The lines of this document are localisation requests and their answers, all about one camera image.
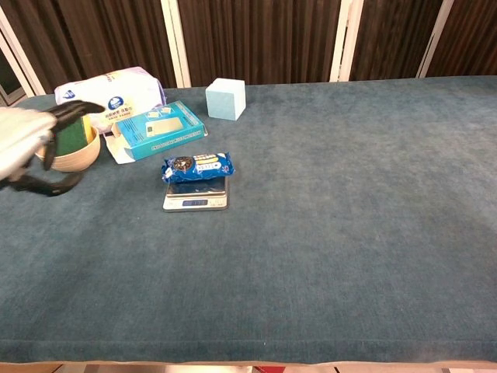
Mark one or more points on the dark brown pleated curtain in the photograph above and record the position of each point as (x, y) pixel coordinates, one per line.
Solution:
(264, 39)

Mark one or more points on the teal product box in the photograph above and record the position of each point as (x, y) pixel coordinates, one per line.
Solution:
(159, 130)

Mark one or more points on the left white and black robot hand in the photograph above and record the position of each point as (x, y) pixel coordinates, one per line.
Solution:
(23, 136)

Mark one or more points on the green and yellow sponge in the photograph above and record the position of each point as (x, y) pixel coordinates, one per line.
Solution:
(74, 132)

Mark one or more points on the beige plastic bowl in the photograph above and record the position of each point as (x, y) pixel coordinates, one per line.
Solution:
(74, 157)

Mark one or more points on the silver kitchen scale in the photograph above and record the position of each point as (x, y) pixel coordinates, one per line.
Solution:
(194, 198)

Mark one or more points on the white tissue pack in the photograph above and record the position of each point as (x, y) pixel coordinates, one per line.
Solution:
(116, 93)

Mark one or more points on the blue cookie packet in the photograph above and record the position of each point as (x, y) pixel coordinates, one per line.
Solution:
(198, 166)

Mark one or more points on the light blue foam cube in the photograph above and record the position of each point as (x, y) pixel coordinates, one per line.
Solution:
(224, 101)

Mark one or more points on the white frame post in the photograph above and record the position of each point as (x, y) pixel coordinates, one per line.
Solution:
(176, 42)
(435, 39)
(21, 58)
(345, 39)

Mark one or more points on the blue-green table cloth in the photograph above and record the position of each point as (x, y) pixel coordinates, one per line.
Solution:
(310, 233)

